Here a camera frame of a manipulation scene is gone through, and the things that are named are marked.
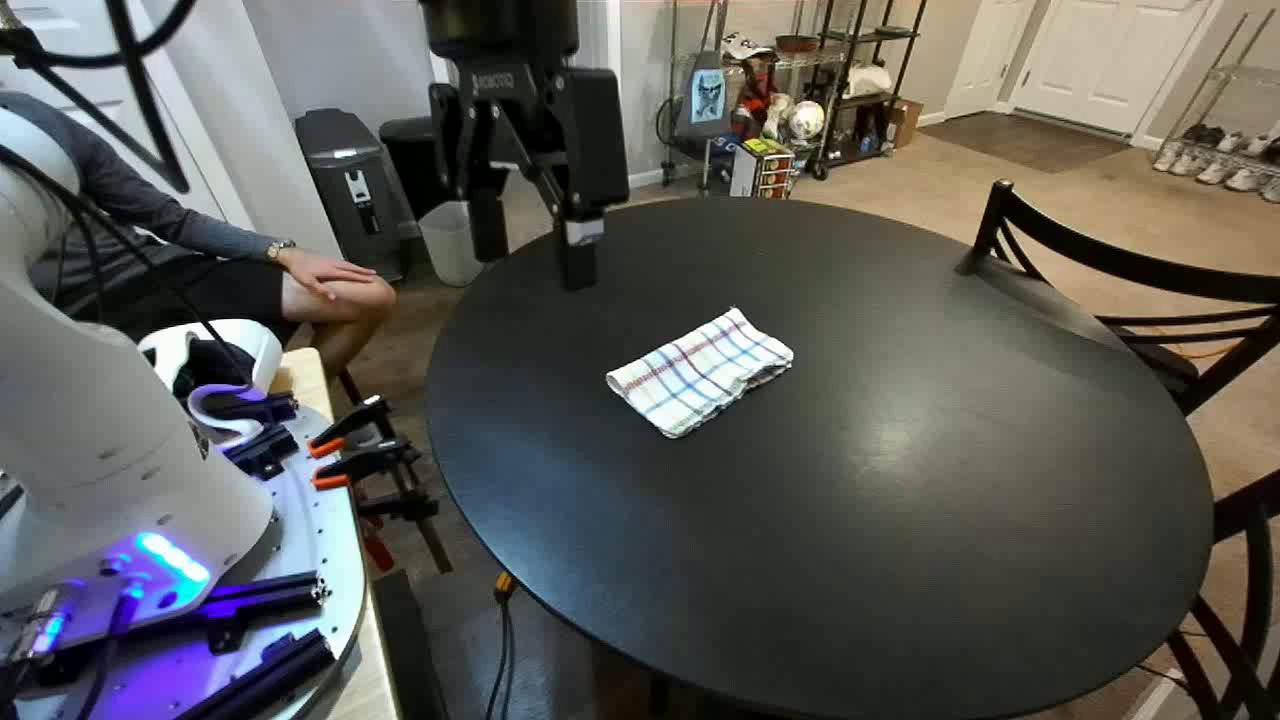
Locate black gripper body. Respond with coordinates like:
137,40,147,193
455,56,564,152

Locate white checked tea towel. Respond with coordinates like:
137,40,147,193
601,303,800,443

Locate grey sleeved forearm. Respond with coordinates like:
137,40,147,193
0,93,294,264

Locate person's bare hand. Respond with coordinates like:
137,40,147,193
271,243,384,301

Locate small white waste basket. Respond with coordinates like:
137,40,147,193
417,195,488,287

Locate black trash bin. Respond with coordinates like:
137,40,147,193
375,116,473,225

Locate grey trash bin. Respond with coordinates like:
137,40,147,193
294,105,406,271

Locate colourful printed box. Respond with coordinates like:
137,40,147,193
730,131,800,204

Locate white round helmet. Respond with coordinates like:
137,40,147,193
764,93,831,148

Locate black clamp orange tips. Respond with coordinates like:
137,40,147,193
308,393,399,464
312,436,421,498

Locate white rounded plastic housing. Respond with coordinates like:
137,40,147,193
137,317,287,400

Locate black metal shelf rack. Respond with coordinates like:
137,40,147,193
795,0,933,180

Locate seated person body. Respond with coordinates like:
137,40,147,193
23,243,399,382

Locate black bar clamp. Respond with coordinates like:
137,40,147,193
354,487,455,577

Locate brown doormat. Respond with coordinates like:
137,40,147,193
919,109,1137,175

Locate black wooden chair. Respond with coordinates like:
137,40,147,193
1160,464,1280,720
958,175,1280,422

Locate white panelled door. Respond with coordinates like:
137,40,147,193
1010,0,1222,141

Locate metal shoe rack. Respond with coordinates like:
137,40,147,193
1152,6,1280,207

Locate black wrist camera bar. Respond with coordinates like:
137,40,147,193
425,0,583,69

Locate blue picture frame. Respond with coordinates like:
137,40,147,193
685,62,738,137

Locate small black bracket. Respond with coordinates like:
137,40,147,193
219,422,306,481

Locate floor cable orange plug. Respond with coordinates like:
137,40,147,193
481,569,525,720

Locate black aluminium rail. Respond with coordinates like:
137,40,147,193
23,571,333,658
131,629,336,720

